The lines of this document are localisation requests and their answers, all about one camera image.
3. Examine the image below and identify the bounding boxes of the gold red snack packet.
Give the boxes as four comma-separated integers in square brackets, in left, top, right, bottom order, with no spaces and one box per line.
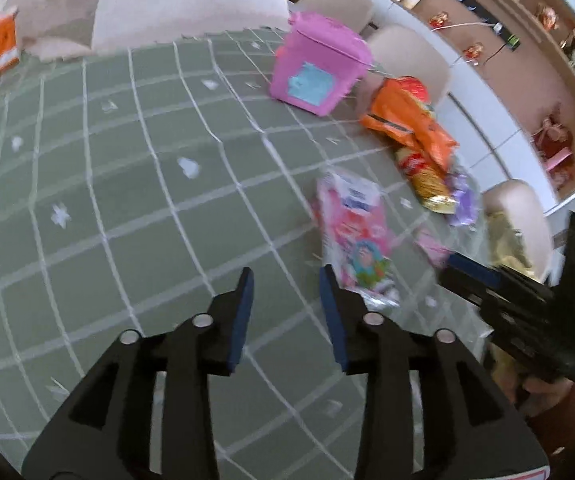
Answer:
[395,145,461,215]

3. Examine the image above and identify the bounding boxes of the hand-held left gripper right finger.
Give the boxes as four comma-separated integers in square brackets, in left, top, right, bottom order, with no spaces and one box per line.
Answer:
[318,265,551,480]

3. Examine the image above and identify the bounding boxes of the pink toy bucket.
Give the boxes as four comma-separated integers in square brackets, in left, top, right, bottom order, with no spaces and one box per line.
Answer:
[269,10,372,116]

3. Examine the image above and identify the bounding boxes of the black power strip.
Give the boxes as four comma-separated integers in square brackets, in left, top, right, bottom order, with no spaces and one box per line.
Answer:
[446,0,522,52]

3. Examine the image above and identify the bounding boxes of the pink tall box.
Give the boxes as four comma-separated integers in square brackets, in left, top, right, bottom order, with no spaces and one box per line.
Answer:
[547,147,574,170]

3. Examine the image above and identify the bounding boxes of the orange snack bag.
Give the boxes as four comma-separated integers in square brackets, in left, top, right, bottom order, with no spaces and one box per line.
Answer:
[359,78,461,173]

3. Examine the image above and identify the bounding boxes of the red snack jar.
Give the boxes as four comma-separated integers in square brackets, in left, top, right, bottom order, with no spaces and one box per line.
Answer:
[550,162,575,192]

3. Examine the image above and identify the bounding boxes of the person's right hand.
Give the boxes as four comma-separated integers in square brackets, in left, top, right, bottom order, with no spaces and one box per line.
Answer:
[515,372,575,418]

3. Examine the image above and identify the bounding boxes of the white folding food cover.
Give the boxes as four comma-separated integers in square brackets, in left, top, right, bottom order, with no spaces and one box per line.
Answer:
[0,0,291,58]

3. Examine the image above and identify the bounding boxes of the yellow plastic bag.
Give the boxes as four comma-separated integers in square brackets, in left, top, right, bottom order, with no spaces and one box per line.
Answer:
[485,210,538,281]

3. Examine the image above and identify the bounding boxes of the red seated figurine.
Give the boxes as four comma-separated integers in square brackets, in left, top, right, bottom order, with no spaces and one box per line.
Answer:
[537,2,559,29]

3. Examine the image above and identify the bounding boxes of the wooden wall shelf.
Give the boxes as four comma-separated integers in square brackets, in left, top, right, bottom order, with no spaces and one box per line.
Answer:
[332,0,575,201]

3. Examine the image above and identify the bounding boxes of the white charging cable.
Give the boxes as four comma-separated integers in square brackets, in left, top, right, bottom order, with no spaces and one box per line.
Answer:
[430,21,499,35]

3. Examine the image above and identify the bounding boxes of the purple toy container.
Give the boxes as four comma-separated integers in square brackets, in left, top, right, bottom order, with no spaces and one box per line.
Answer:
[445,172,481,227]

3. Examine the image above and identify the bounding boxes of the pink white snack packet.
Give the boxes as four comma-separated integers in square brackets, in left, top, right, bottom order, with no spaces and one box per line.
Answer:
[310,169,403,308]

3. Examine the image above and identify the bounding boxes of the pink small packet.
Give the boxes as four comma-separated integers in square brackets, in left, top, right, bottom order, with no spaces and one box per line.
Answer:
[415,227,454,269]

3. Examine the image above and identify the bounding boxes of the white sideboard cabinet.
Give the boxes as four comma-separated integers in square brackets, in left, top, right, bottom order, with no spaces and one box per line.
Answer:
[327,0,568,221]

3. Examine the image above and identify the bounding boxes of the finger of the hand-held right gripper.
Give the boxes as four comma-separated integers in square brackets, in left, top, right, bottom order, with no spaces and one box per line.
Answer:
[447,253,553,291]
[440,266,505,313]

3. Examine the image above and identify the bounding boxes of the large red doll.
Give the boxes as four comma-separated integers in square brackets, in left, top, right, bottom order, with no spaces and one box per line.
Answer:
[532,105,575,161]

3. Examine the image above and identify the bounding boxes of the beige dining chair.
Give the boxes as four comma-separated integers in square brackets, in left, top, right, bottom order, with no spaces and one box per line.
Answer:
[292,0,374,36]
[482,180,553,281]
[365,25,452,108]

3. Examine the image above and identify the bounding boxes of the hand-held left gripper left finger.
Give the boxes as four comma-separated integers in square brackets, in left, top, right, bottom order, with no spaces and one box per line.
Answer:
[22,266,256,480]

